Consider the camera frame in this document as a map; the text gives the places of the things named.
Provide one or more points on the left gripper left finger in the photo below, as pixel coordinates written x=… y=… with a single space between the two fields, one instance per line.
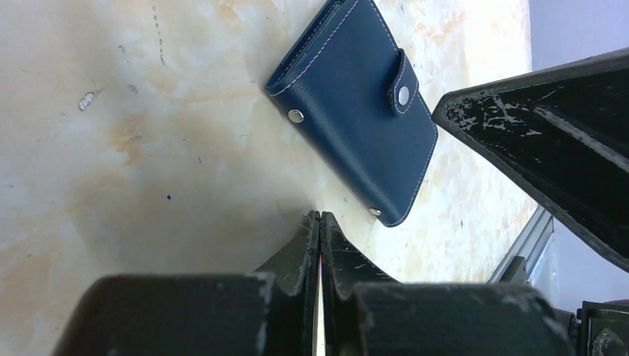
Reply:
x=269 y=311

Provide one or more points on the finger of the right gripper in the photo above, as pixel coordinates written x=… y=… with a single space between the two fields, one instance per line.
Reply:
x=561 y=135

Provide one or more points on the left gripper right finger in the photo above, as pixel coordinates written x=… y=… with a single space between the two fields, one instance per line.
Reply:
x=368 y=312

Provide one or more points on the navy leather card holder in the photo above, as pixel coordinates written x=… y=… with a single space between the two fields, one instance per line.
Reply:
x=352 y=92

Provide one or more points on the aluminium frame post right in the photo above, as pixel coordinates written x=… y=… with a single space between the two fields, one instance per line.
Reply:
x=524 y=254

